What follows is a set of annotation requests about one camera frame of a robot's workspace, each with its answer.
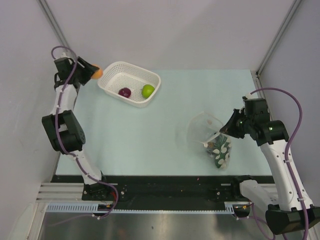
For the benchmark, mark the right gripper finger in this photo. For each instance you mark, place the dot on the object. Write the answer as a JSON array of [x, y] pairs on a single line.
[[237, 134], [231, 127]]

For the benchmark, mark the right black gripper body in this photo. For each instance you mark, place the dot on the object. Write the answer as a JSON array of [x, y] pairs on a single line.
[[248, 122]]

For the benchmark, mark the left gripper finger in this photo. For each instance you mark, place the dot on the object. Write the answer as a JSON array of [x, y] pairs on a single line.
[[84, 77], [83, 67]]

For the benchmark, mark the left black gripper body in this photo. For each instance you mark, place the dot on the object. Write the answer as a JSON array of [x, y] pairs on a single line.
[[78, 70]]

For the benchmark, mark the red orange fake fruit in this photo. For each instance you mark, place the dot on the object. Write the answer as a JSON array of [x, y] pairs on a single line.
[[98, 73]]

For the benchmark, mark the dark green fake cucumber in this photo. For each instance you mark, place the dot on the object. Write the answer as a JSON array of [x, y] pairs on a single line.
[[221, 151]]

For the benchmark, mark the polka dot zip bag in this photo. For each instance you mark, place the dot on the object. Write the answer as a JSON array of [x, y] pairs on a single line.
[[192, 136]]

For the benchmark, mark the purple fake fruit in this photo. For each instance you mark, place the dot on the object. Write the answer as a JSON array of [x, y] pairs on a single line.
[[125, 92]]

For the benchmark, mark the green fake fruit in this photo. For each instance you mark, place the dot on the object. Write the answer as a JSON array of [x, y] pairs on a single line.
[[147, 91]]

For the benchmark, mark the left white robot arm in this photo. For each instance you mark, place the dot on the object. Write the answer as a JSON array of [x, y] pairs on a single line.
[[63, 129]]

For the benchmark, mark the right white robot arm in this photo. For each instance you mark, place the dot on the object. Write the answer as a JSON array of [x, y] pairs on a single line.
[[292, 210]]

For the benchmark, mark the dark brown fake food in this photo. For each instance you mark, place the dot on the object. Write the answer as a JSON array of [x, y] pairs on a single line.
[[210, 144]]

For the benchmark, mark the dark fake grape bunch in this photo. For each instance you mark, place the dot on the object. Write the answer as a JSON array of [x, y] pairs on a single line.
[[210, 151]]

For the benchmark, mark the white perforated plastic basket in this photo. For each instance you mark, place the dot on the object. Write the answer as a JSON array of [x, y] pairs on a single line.
[[121, 74]]

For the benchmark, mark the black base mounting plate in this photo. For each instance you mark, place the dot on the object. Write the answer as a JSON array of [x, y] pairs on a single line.
[[169, 193]]

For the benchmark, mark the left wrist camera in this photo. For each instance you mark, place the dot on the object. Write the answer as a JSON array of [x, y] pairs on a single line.
[[64, 65]]

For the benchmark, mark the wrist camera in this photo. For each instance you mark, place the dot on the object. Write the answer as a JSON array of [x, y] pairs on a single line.
[[64, 65], [256, 107]]

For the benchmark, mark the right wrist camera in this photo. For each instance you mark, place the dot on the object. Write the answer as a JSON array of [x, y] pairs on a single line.
[[256, 107]]

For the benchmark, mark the left aluminium frame post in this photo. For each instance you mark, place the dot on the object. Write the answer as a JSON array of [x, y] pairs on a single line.
[[53, 23]]

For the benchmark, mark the aluminium frame post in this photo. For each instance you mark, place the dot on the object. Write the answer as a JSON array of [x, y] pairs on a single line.
[[53, 23], [279, 35]]

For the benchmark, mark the aluminium rail bottom left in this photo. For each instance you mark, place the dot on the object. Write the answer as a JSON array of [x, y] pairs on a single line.
[[60, 192]]

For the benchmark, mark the right aluminium frame post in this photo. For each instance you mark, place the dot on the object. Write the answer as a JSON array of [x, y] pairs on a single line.
[[279, 35]]

